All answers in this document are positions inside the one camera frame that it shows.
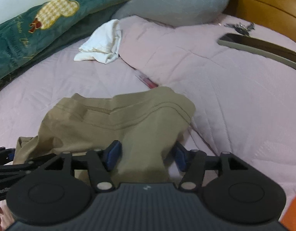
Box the grey pillow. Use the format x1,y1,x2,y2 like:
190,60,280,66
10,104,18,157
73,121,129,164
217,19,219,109
113,0,230,27

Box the white folded cloth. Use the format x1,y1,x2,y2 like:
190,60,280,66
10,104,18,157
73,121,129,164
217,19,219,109
73,19,122,64

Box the metal key bunch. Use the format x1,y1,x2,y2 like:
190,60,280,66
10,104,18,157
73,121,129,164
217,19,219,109
219,23,255,35

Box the orange bedside items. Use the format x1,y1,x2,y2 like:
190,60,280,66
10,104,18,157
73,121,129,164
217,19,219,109
281,197,296,231

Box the tan t-shirt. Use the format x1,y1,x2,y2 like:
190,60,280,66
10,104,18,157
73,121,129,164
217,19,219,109
13,87,195,184

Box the wooden headboard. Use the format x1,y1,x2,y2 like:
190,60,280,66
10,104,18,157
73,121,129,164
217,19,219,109
224,0,296,42

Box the green plush blanket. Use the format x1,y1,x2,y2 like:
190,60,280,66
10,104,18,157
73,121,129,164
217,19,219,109
0,0,129,81

